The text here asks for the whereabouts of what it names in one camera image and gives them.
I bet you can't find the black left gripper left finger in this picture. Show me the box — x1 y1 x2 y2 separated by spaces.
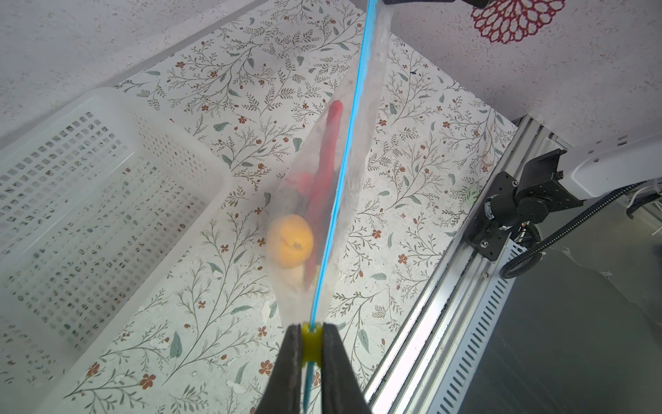
255 324 303 414

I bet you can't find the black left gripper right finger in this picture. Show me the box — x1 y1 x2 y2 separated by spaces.
321 324 372 414

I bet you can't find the yellow toy potato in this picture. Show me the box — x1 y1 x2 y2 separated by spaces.
267 214 314 269

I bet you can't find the clear zip top bag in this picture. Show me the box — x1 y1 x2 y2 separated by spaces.
264 0 394 414

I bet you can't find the red toy chili pepper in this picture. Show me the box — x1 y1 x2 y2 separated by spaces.
303 100 343 290

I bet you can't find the white perforated plastic basket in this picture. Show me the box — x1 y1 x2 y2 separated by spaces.
1 88 232 413

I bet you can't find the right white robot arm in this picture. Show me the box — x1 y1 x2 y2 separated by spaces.
557 132 661 200

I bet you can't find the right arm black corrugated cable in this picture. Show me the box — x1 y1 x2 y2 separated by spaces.
498 178 662 280

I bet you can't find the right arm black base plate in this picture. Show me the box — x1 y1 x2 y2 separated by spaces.
465 149 584 262

